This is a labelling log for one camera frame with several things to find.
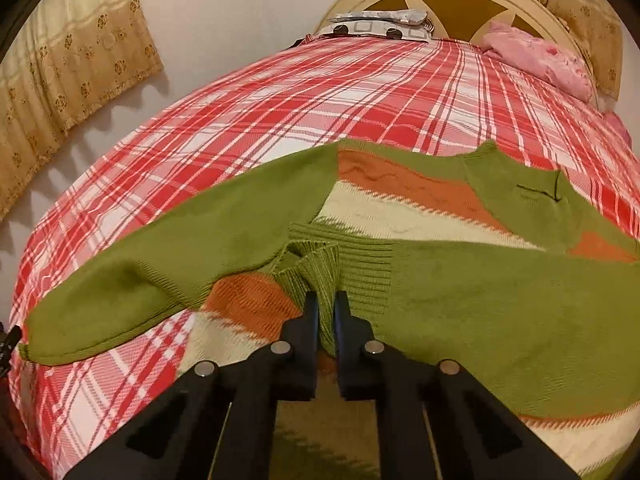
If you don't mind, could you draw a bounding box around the small pink cloth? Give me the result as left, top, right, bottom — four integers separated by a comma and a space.
602, 111, 632, 144

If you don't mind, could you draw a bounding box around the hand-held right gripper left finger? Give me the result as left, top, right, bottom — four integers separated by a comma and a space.
62, 291, 320, 480

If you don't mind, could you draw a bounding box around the beige floral curtain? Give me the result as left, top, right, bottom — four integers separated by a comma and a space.
394, 0, 623, 98
0, 0, 166, 221

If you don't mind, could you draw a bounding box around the green orange cream knit sweater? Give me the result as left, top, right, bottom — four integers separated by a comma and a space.
22, 139, 640, 480

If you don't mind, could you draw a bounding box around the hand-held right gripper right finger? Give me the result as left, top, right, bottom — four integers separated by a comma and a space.
333, 290, 593, 480

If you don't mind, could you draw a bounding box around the red white plaid blanket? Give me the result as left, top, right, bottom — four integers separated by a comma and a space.
7, 35, 637, 480

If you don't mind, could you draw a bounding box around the white pillow with square print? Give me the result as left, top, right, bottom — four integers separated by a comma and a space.
316, 19, 435, 42

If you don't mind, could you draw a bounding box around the black object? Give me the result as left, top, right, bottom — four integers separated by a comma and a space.
0, 325, 24, 377

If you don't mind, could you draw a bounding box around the grey floral pillow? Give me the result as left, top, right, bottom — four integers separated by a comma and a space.
335, 7, 429, 27

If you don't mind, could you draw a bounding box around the pink floral pillow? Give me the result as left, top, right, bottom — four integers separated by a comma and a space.
481, 21, 597, 102

